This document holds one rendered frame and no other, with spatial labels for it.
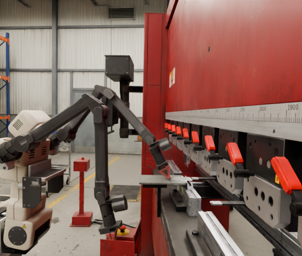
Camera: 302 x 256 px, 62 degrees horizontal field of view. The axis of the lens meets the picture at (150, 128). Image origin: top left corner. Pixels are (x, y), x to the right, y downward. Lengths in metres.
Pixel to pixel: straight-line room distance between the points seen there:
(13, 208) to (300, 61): 1.43
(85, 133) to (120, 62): 6.62
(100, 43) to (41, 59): 2.17
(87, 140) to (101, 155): 7.82
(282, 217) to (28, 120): 1.23
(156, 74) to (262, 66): 1.83
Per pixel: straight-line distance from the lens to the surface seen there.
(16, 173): 1.54
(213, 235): 0.96
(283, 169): 0.42
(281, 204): 0.51
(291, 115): 0.48
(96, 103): 1.13
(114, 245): 1.26
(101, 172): 1.18
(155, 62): 2.37
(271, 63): 0.55
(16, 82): 10.19
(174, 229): 1.19
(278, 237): 1.11
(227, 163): 0.73
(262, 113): 0.56
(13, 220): 1.58
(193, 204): 1.33
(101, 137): 1.15
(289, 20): 0.52
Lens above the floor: 1.38
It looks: 3 degrees down
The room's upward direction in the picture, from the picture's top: 1 degrees clockwise
